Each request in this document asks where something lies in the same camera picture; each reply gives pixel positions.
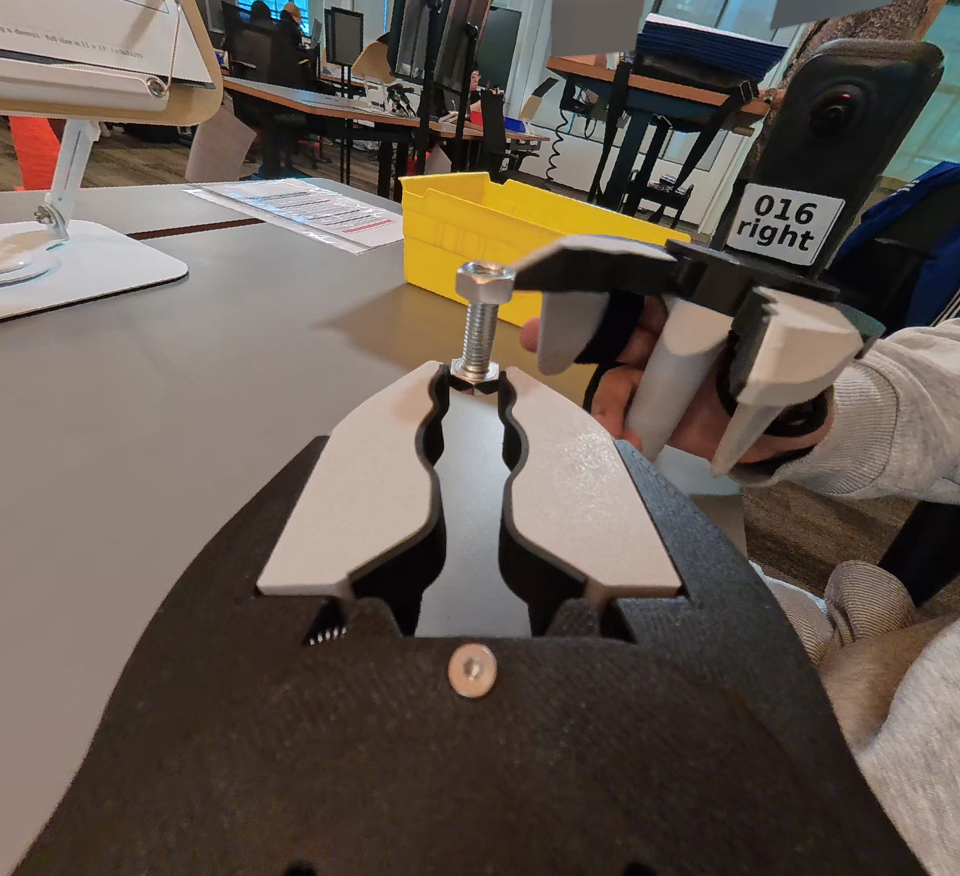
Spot black mesh office chair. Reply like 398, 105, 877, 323
877, 499, 960, 609

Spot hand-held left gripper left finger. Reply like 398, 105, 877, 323
256, 360, 451, 597

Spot dark flat monitor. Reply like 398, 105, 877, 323
474, 6, 524, 93

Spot small black monitor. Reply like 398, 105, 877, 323
324, 6, 366, 69

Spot grey desk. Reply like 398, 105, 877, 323
0, 177, 751, 876

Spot person's right hand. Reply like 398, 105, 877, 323
519, 298, 834, 476

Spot long brown office desk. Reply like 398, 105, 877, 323
221, 75, 550, 196

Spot yellow plastic bin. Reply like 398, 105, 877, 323
397, 171, 691, 328

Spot person's right forearm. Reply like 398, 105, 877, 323
731, 321, 960, 506

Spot orange cone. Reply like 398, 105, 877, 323
6, 113, 63, 192

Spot brown standing desk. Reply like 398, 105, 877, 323
546, 53, 774, 217

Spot person's grey sweatshirt torso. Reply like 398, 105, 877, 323
750, 561, 960, 876

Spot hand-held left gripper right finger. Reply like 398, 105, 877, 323
497, 364, 684, 600

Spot laminated instruction sheet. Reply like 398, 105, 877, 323
182, 177, 406, 256

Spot silver hex bolt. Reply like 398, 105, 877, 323
450, 302, 502, 395

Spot stack of blue folders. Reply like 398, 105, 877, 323
636, 12, 790, 81

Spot white tablet stand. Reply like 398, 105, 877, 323
0, 0, 225, 322

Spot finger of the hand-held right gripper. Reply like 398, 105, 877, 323
512, 233, 681, 377
709, 285, 865, 480

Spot silver hex nut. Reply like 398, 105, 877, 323
455, 261, 516, 306

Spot pale grey chair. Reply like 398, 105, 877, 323
185, 107, 258, 185

